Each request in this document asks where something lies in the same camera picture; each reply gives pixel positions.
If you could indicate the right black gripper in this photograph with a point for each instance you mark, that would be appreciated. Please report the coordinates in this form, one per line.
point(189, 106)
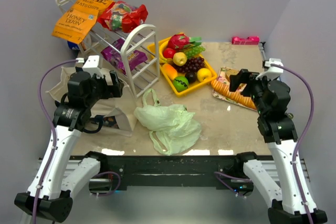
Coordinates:
point(242, 83)

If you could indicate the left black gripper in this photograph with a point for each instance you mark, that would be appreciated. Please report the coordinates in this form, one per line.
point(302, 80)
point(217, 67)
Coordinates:
point(111, 87)

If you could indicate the cream canvas tote bag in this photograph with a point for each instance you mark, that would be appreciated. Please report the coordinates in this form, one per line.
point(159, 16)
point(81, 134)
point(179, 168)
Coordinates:
point(115, 114)

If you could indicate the light green plastic bag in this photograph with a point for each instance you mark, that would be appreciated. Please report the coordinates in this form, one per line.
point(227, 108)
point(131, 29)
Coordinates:
point(172, 128)

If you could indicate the orange kettle chips bag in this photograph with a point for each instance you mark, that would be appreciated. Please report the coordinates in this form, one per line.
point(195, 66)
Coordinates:
point(78, 20)

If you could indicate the red gummy candy bag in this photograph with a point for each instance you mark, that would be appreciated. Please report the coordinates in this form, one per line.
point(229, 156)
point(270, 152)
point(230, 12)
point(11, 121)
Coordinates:
point(122, 16)

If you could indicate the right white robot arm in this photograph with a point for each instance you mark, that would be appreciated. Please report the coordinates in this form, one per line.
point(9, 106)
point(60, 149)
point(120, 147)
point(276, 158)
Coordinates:
point(288, 201)

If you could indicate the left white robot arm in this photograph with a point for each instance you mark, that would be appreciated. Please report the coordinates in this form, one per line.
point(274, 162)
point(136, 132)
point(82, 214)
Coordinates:
point(51, 194)

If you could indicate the long baguette loaf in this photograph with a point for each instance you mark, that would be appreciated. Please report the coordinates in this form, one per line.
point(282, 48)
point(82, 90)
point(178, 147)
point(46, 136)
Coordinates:
point(223, 90)

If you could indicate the brown bread slice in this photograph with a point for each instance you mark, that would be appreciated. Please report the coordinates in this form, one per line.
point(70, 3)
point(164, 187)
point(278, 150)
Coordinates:
point(230, 72)

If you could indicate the floral bread tray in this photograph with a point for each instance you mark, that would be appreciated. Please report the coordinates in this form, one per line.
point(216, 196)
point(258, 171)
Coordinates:
point(221, 77)

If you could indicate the yellow apple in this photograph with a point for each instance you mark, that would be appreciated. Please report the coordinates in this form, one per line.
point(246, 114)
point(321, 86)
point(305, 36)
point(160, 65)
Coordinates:
point(203, 74)

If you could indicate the pink box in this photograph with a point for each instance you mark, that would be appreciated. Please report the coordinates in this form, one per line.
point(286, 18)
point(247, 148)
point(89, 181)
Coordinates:
point(252, 40)

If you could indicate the white metal shelf rack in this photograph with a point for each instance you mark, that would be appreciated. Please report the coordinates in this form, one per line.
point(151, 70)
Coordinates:
point(126, 52)

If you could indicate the purple grape bunch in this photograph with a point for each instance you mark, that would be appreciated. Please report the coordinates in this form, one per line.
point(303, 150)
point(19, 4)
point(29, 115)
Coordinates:
point(192, 65)

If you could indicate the green grape bunch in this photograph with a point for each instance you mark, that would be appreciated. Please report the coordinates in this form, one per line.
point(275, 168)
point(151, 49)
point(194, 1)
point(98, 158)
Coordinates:
point(191, 53)

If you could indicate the blue white can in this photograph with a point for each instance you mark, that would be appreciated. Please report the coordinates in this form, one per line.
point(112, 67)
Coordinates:
point(73, 46)

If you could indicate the yellow plastic fruit tray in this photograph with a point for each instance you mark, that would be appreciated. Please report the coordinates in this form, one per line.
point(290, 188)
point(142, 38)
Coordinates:
point(192, 87)

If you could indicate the green toy watermelon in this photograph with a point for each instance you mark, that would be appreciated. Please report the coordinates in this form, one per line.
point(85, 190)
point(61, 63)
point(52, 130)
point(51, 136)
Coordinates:
point(180, 83)

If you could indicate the orange mango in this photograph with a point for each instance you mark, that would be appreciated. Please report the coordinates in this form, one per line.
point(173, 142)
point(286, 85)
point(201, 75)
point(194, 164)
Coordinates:
point(170, 71)

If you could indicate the yellow pear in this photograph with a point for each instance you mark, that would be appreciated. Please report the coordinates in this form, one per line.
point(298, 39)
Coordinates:
point(180, 58)

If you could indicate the red apple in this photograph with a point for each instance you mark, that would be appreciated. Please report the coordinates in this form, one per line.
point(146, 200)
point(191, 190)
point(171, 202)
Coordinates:
point(168, 53)

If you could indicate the yellow banana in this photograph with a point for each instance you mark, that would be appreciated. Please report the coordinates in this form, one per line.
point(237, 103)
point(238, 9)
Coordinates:
point(162, 46)

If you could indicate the pink dragon fruit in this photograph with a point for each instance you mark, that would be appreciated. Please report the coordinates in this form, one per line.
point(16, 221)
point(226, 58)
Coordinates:
point(181, 41)

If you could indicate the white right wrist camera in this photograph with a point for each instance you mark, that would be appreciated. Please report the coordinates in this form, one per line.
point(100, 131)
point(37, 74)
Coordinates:
point(272, 69)

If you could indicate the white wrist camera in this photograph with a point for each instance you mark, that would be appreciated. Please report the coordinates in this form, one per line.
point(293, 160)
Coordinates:
point(272, 69)
point(93, 66)

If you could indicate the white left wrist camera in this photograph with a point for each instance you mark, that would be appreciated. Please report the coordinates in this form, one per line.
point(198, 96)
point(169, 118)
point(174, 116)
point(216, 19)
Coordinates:
point(93, 66)

